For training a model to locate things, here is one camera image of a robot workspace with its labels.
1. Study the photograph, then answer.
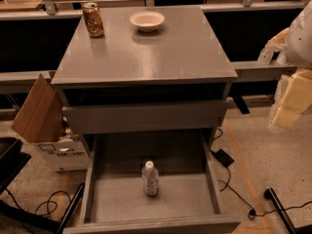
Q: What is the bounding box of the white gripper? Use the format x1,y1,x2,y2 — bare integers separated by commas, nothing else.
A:
272,69,312,128

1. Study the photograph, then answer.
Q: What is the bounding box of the clear plastic water bottle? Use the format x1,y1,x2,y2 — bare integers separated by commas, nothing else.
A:
141,161,159,196

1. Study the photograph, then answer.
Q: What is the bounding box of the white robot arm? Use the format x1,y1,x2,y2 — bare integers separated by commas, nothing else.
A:
272,1,312,128

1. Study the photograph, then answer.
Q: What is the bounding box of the left hand sanitizer bottle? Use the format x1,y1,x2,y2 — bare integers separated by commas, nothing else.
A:
257,28,289,65

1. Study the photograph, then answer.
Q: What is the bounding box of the grey top drawer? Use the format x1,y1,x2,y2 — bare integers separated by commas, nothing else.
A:
62,99,228,134

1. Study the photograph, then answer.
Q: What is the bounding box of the grey drawer cabinet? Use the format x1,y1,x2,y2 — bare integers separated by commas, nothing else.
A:
51,5,239,141

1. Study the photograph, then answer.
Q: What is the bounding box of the open grey middle drawer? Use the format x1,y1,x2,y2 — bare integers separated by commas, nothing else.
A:
63,130,240,234

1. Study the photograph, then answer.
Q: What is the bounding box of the black power adapter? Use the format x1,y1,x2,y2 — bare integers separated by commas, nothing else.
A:
212,149,234,168

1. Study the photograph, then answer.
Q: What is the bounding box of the black stand leg right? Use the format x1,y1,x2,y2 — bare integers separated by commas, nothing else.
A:
264,188,312,234

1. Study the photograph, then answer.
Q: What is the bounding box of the white paper bowl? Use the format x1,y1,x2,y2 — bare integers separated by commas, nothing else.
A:
130,11,165,32

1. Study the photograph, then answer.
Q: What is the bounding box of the gold soda can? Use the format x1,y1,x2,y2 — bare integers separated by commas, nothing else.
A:
82,2,104,38

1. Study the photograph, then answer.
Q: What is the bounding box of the open cardboard box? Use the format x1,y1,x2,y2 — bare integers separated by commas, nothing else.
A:
12,75,89,172

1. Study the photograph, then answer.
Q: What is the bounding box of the black chair base left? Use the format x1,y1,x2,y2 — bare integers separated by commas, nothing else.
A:
0,137,85,234

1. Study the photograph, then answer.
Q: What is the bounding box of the black cable right floor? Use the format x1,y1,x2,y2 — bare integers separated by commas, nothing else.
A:
213,127,312,220

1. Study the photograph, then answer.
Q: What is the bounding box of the black cable floor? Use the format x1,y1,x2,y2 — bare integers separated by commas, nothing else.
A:
213,127,312,220
3,188,72,234

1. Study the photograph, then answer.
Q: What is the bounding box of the black cable left floor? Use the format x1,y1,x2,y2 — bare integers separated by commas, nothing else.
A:
3,188,72,234

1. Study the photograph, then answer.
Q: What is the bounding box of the grey metal shelf rail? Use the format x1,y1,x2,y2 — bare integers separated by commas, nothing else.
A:
0,60,296,95

